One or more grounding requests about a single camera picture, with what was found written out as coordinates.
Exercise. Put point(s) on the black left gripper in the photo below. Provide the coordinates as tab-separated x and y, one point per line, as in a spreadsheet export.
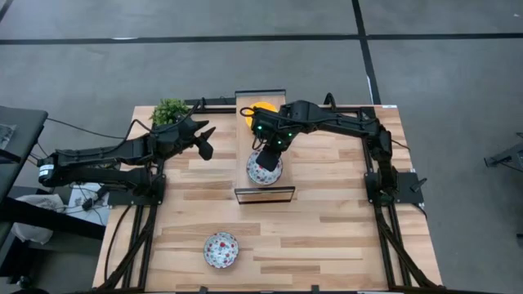
171	139

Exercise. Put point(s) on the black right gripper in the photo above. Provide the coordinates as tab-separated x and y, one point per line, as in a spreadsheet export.
269	158

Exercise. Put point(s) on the red bowl with floral inside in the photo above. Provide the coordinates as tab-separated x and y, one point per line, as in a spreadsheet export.
255	173
220	250

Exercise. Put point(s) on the yellow plastic mini bowl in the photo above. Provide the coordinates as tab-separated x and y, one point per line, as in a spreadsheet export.
263	107

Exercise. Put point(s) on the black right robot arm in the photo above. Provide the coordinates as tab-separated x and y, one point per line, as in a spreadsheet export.
347	124

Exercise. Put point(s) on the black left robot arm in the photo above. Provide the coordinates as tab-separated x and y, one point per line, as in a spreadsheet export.
102	153

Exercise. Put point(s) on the black-framed wooden shelf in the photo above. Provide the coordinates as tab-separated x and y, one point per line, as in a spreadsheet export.
244	139

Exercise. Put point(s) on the green plant in white pot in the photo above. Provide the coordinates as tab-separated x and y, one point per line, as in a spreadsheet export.
168	110

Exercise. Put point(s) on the white paper sheet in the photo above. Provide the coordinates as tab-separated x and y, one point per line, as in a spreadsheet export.
88	204

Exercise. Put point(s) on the black table clamp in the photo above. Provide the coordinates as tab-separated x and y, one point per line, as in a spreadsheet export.
314	289
203	290

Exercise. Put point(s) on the black beam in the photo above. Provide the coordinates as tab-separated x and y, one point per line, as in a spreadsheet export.
49	220

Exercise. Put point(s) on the dark grey desk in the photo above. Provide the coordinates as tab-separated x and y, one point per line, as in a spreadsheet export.
20	134

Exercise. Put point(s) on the white plastic bag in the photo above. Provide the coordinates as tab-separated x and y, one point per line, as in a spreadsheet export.
30	237

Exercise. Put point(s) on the black tripod stand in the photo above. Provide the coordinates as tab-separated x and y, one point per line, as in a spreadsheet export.
504	157

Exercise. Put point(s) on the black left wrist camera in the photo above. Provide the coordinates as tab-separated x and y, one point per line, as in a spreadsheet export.
186	126

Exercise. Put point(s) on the black aluminium table frame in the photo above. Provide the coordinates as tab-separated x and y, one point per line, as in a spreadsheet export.
216	109

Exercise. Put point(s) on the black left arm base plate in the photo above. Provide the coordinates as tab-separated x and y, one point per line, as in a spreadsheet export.
122	198

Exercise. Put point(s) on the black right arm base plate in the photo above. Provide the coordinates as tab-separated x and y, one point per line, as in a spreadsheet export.
408	188

